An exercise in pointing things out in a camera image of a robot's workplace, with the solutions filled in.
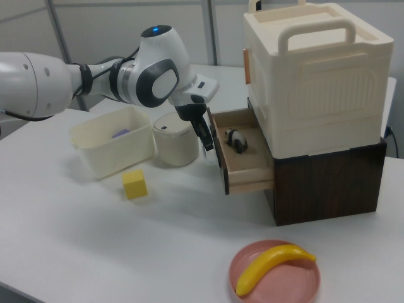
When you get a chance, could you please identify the black wall power cable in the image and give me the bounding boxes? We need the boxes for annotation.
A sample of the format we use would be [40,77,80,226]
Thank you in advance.
[384,125,399,157]

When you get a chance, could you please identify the yellow foam block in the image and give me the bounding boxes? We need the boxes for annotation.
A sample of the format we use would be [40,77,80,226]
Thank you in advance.
[121,169,148,200]

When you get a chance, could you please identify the small beige lidded trash can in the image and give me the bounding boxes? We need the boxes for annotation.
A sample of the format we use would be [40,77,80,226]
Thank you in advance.
[152,112,200,167]

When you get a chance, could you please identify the orange storage box door handle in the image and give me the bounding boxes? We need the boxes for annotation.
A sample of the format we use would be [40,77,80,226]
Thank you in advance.
[242,47,252,86]

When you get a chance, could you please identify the pink plate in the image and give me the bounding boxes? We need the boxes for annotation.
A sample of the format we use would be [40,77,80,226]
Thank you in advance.
[228,239,321,303]

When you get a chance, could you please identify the dark wood cabinet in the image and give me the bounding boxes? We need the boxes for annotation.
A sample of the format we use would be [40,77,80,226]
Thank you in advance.
[246,96,389,227]

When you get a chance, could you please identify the toy panda figure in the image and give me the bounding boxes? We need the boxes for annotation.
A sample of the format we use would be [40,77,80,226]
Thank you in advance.
[224,128,249,155]

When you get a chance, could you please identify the cream plastic storage box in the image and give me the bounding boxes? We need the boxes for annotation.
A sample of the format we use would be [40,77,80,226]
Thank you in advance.
[242,0,396,158]

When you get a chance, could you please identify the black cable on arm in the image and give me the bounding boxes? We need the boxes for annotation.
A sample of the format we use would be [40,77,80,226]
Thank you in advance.
[71,46,141,97]

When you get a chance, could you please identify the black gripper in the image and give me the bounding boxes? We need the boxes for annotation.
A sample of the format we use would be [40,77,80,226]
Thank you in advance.
[174,102,216,152]

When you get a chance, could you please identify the white square plastic bin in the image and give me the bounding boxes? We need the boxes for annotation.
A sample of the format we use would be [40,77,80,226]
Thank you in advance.
[68,105,155,181]

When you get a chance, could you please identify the yellow toy banana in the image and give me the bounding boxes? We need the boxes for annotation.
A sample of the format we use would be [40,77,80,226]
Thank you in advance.
[235,243,317,297]

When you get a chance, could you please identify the wooden drawer with white handle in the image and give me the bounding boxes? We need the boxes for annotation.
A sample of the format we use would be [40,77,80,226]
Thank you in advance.
[201,107,276,195]

